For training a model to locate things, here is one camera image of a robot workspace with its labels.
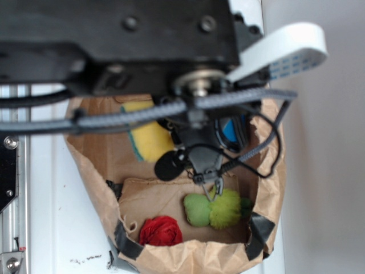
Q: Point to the yellow green sponge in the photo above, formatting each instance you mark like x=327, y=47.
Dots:
x=150, y=142

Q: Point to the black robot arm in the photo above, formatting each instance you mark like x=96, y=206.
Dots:
x=98, y=48

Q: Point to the blue rectangular block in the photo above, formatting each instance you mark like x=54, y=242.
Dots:
x=232, y=133

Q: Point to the green plush toy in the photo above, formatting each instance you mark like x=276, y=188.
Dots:
x=224, y=211

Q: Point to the brown paper bag tray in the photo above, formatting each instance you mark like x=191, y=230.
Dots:
x=126, y=192

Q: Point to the aluminium frame rail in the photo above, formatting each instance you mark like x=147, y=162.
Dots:
x=15, y=175

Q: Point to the aluminium corner bracket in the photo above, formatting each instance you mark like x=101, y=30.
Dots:
x=12, y=263

